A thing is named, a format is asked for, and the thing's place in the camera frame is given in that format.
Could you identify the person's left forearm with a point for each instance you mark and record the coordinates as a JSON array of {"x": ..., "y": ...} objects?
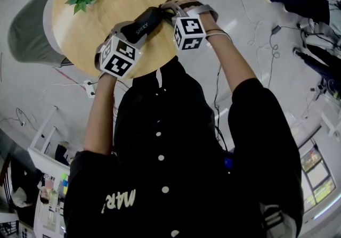
[{"x": 100, "y": 117}]

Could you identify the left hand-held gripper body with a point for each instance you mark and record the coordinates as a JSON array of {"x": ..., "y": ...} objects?
[{"x": 117, "y": 65}]

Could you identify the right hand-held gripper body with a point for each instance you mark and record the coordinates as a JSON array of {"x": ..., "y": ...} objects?
[{"x": 190, "y": 32}]

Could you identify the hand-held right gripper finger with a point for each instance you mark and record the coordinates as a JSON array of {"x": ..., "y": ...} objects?
[
  {"x": 178, "y": 14},
  {"x": 175, "y": 4}
]

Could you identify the glass window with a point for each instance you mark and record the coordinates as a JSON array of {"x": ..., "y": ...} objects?
[{"x": 317, "y": 175}]

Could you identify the person's right forearm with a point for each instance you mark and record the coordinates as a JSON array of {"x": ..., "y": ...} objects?
[{"x": 231, "y": 64}]

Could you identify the black zippered case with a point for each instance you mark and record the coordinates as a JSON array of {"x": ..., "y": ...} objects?
[{"x": 144, "y": 25}]

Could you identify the black power adapter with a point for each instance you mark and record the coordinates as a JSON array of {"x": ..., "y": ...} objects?
[{"x": 276, "y": 29}]

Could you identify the white power strip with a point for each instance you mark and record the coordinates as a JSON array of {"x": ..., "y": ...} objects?
[{"x": 90, "y": 89}]

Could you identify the white desk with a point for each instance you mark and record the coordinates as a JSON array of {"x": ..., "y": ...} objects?
[{"x": 53, "y": 167}]

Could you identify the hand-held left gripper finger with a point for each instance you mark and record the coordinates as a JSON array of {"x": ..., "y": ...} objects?
[
  {"x": 116, "y": 29},
  {"x": 140, "y": 42}
]

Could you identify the person's black buttoned jacket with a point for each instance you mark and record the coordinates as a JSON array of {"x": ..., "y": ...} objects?
[{"x": 186, "y": 151}]

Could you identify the grey shell chair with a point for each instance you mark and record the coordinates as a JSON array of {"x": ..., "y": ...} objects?
[{"x": 29, "y": 32}]

